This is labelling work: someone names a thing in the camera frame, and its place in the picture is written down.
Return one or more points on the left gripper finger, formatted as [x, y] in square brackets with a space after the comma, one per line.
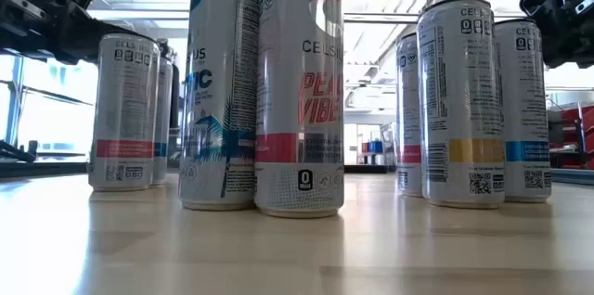
[93, 35]

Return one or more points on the red cabinet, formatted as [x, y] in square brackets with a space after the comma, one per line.
[575, 123]

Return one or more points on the blue plastic crate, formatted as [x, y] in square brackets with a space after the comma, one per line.
[376, 146]

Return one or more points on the blue band Celsius can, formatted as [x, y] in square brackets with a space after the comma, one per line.
[526, 114]
[162, 123]
[218, 100]

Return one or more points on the black ceiling spotlight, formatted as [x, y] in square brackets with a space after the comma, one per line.
[162, 48]

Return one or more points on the yellow band Celsius can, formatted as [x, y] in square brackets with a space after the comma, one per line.
[459, 100]

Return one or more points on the black cylindrical column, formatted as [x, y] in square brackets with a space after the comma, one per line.
[175, 100]

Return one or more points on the large window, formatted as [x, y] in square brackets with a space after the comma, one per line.
[55, 119]

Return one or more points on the red plastic crate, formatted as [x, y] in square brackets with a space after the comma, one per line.
[365, 147]

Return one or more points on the long ceiling light bar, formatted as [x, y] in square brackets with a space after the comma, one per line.
[139, 14]

